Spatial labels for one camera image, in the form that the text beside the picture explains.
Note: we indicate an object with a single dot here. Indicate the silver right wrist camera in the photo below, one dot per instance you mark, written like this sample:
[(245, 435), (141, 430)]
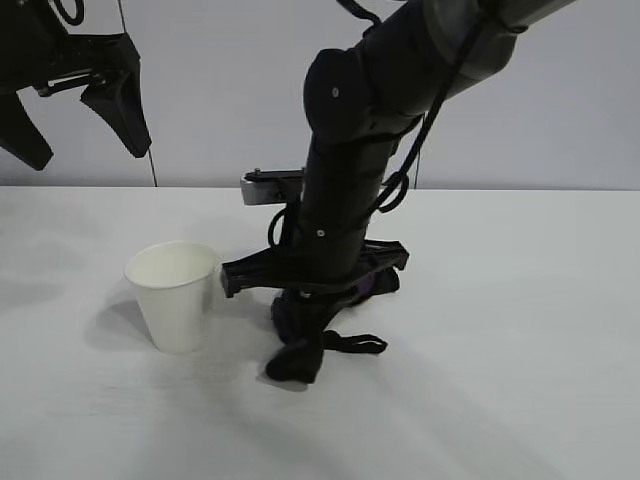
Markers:
[(257, 192)]

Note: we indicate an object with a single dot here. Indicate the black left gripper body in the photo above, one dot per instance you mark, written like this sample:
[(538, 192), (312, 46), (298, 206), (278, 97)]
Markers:
[(45, 50)]

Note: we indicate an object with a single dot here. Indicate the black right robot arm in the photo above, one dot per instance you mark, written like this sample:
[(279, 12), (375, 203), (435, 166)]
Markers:
[(360, 100)]

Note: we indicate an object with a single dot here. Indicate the white paper cup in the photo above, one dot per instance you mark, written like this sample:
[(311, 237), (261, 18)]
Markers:
[(172, 300)]

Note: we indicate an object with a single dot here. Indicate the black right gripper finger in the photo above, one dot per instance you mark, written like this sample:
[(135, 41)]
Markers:
[(345, 295), (295, 310)]

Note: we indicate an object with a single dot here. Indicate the black and purple cloth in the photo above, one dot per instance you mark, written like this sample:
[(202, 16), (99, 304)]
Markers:
[(295, 362)]

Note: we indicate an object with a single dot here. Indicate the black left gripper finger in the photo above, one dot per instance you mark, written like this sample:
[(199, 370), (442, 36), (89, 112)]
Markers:
[(122, 115), (25, 135)]

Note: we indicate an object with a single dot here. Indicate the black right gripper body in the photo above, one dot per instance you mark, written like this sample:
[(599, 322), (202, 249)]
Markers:
[(320, 255)]

